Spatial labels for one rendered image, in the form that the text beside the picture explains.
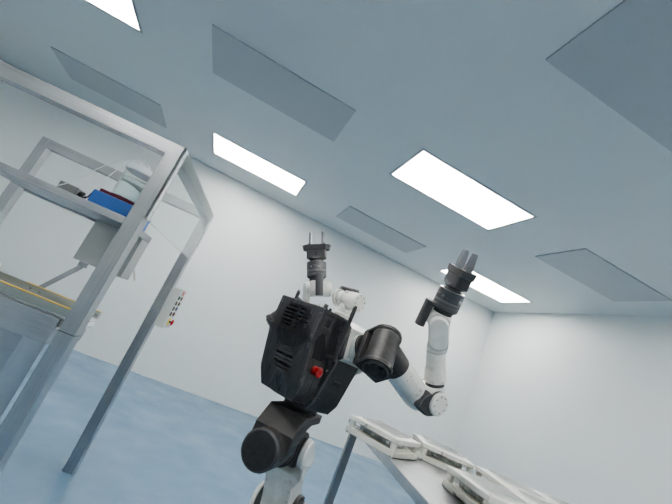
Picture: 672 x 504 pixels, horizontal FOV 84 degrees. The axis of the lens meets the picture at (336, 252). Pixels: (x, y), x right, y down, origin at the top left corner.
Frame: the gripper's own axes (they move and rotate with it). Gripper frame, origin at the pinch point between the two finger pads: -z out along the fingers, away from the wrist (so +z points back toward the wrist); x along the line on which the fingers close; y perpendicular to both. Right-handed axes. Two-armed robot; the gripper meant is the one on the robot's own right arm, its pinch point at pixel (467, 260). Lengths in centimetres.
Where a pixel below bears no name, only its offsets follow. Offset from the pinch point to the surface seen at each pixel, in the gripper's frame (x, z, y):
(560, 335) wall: 285, 66, 384
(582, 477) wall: 161, 183, 361
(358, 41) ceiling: 136, -91, -40
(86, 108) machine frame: 74, 3, -143
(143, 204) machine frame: 56, 30, -108
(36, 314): 44, 80, -129
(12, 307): 45, 81, -138
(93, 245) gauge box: 77, 59, -127
